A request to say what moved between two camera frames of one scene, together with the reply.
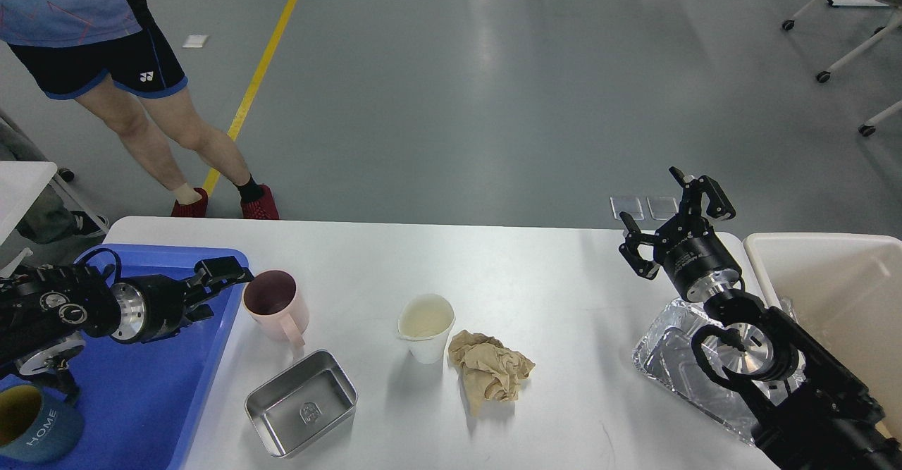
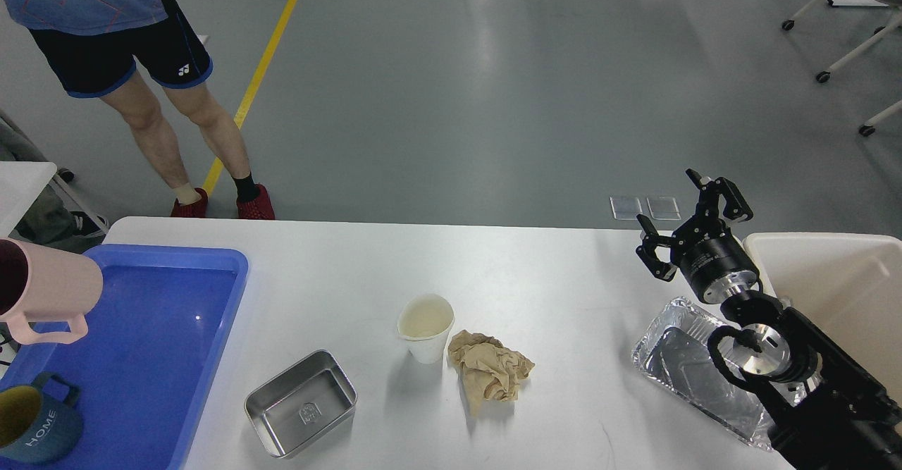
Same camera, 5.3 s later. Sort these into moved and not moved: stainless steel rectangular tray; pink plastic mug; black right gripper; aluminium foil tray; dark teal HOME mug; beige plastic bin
Moved: pink plastic mug; black right gripper
Not moved: aluminium foil tray; stainless steel rectangular tray; beige plastic bin; dark teal HOME mug
